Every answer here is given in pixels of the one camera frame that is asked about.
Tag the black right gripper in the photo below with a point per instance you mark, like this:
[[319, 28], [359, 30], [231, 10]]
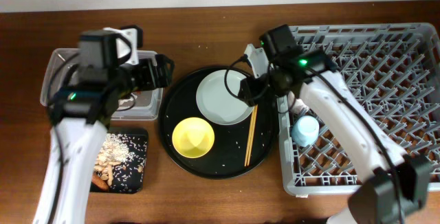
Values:
[[255, 94]]

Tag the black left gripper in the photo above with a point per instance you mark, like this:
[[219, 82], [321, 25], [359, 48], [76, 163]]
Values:
[[152, 80]]

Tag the pink cup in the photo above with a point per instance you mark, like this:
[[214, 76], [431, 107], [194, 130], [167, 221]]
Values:
[[296, 105]]

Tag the blue cup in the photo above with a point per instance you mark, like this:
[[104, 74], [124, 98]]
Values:
[[305, 131]]

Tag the yellow bowl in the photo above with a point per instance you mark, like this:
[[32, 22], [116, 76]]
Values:
[[193, 137]]

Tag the pile of peanut shells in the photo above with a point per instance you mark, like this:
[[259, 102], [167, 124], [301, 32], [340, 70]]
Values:
[[108, 160]]

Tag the orange carrot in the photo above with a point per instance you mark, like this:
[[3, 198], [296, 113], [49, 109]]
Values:
[[98, 184]]

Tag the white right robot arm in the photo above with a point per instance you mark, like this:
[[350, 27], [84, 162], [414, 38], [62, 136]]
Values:
[[394, 184]]

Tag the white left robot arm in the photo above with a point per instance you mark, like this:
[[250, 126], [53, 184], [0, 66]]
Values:
[[80, 115]]

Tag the grey dishwasher rack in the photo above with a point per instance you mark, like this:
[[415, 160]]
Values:
[[393, 72]]

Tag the right wooden chopstick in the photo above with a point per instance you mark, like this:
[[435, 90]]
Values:
[[252, 138]]

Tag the wooden chopstick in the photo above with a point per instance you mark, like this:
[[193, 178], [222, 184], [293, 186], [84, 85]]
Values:
[[249, 138], [252, 138]]

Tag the left wooden chopstick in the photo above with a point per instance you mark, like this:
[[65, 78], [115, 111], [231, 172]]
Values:
[[249, 138]]

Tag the clear plastic bin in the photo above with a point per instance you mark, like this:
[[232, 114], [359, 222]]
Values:
[[143, 107]]

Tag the grey plate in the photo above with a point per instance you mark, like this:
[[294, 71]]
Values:
[[216, 104]]

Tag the round black tray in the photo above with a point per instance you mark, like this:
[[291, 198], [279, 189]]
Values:
[[226, 159]]

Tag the black rectangular tray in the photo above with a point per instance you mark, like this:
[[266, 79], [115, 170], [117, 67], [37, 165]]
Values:
[[127, 162]]

